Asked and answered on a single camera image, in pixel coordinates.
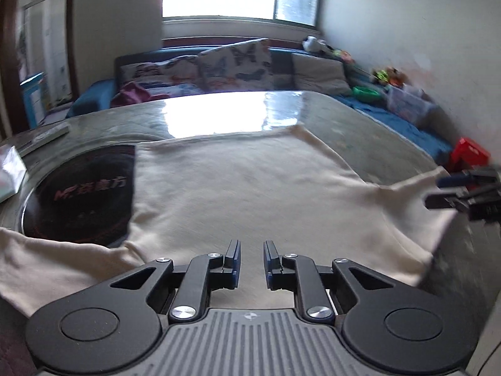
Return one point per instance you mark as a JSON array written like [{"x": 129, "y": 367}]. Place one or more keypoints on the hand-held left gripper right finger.
[{"x": 269, "y": 262}]

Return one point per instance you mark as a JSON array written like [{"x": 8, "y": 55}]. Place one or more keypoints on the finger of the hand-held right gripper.
[
  {"x": 442, "y": 201},
  {"x": 454, "y": 179}
]

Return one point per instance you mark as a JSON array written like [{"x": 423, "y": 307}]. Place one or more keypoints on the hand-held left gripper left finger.
[{"x": 233, "y": 262}]

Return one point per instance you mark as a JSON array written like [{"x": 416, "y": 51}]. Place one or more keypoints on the cream knit garment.
[{"x": 250, "y": 192}]

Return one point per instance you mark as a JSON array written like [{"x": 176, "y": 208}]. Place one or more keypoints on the red plastic stool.
[{"x": 469, "y": 152}]

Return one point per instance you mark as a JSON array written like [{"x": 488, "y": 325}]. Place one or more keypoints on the blue corner sofa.
[{"x": 407, "y": 129}]

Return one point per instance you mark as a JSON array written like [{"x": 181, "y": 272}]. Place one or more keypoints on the blue patterned sofa sheet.
[{"x": 395, "y": 121}]

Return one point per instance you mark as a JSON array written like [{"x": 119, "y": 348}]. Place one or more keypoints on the grey quilted star table cover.
[{"x": 375, "y": 152}]

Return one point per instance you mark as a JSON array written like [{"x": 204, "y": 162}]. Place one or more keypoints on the clear plastic storage box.
[{"x": 409, "y": 103}]

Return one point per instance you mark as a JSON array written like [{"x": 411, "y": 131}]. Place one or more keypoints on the pile of colourful plush toys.
[{"x": 387, "y": 76}]

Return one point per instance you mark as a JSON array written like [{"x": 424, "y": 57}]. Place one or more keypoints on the green plastic bowl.
[{"x": 366, "y": 93}]

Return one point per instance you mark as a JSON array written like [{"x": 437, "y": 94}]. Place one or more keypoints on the black round induction cooker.
[{"x": 84, "y": 196}]

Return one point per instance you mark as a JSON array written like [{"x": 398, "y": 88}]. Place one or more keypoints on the small colourful toy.
[{"x": 341, "y": 55}]

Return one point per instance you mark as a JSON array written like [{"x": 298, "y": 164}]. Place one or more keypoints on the grey plain pillow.
[{"x": 321, "y": 74}]

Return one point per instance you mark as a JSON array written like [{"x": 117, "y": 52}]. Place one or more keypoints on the panda plush toy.
[{"x": 316, "y": 44}]

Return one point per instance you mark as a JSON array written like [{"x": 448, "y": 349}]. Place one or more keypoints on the large butterfly print pillow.
[{"x": 235, "y": 66}]

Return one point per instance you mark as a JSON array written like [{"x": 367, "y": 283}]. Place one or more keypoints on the purple fleece cloth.
[{"x": 131, "y": 94}]

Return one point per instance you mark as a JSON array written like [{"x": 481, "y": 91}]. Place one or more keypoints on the long butterfly print pillow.
[{"x": 164, "y": 72}]

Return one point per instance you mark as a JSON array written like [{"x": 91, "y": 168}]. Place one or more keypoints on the grey flat object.
[{"x": 45, "y": 136}]

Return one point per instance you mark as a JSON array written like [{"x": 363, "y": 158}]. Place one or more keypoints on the clear plastic packet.
[{"x": 9, "y": 174}]

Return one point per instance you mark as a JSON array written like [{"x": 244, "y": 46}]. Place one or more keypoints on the blue cabinet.
[{"x": 33, "y": 98}]

